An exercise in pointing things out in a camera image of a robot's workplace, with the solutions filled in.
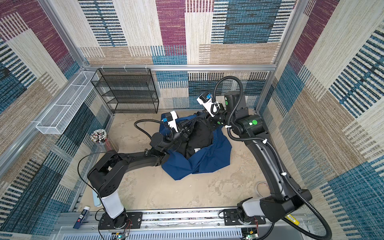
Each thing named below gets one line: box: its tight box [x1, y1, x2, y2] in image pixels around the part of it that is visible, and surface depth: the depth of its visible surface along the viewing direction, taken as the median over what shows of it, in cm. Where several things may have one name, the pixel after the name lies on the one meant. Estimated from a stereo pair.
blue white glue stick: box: [73, 206, 90, 230], surface depth 74 cm
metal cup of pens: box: [90, 129, 119, 153], surface depth 87 cm
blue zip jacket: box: [159, 112, 233, 181], surface depth 87 cm
